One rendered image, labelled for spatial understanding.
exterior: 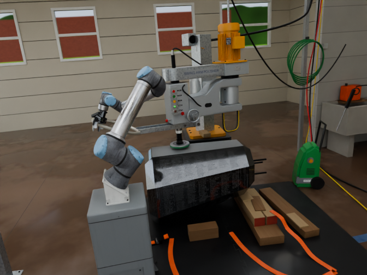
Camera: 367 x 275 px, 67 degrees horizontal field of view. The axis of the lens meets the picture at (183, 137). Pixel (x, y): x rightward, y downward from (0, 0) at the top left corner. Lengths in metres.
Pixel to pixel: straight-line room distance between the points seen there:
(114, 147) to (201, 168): 1.22
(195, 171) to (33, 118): 7.24
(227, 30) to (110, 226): 2.20
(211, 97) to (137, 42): 6.13
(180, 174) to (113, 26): 6.73
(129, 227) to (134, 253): 0.21
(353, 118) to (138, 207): 3.93
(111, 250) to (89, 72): 7.31
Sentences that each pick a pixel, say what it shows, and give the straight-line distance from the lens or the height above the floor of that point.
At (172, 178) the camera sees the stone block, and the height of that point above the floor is 0.65.
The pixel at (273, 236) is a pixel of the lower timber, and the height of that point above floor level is 0.10.
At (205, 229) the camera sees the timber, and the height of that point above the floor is 0.13.
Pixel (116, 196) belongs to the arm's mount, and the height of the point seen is 0.91.
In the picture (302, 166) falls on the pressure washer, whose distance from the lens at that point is 3.95.
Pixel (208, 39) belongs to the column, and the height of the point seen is 1.99.
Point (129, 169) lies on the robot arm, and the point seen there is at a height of 1.08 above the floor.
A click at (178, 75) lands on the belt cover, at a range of 2.83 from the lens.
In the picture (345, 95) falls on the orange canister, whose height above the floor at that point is 0.97.
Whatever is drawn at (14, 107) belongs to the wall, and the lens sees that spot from 9.56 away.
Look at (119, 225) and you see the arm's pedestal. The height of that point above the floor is 0.74.
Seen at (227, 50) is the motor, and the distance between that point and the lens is 3.12.
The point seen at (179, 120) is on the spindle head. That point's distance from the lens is 2.89.
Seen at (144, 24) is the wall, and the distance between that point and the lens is 8.98.
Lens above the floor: 1.82
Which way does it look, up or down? 17 degrees down
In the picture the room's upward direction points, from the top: 4 degrees counter-clockwise
